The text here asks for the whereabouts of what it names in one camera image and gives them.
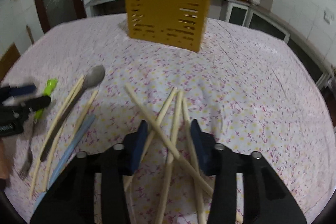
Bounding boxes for wooden chopstick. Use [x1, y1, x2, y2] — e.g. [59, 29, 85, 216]
[154, 90, 184, 224]
[123, 87, 178, 192]
[182, 98, 206, 224]
[42, 90, 98, 192]
[29, 75, 85, 200]
[124, 82, 214, 198]

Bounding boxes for kitchen counter with sink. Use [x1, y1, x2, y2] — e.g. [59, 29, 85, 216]
[84, 0, 126, 18]

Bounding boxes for person's left hand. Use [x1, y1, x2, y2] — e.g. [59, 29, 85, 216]
[0, 139, 10, 180]

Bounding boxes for metal spoon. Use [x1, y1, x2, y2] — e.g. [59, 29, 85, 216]
[40, 65, 105, 161]

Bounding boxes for floral pink tablecloth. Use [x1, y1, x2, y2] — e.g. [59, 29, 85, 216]
[3, 14, 335, 223]

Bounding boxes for yellow perforated utensil holder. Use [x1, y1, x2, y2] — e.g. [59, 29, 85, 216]
[125, 0, 210, 52]

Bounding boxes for green handled fork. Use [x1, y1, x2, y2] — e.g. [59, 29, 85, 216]
[18, 79, 58, 181]

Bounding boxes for light blue handled utensil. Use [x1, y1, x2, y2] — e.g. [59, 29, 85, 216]
[34, 114, 96, 210]

